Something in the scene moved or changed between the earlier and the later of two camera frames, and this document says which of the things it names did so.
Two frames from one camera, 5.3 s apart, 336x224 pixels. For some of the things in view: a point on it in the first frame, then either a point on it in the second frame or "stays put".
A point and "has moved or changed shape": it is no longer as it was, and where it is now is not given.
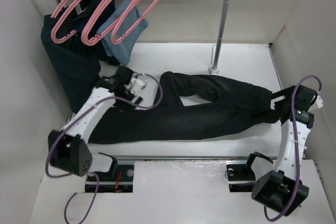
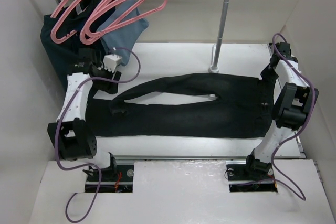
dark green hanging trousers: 76,64 stays put
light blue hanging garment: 119,32 stays put
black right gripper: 287,93 -> 267,77
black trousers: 232,107 has moved or changed shape
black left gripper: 133,95 -> 109,86
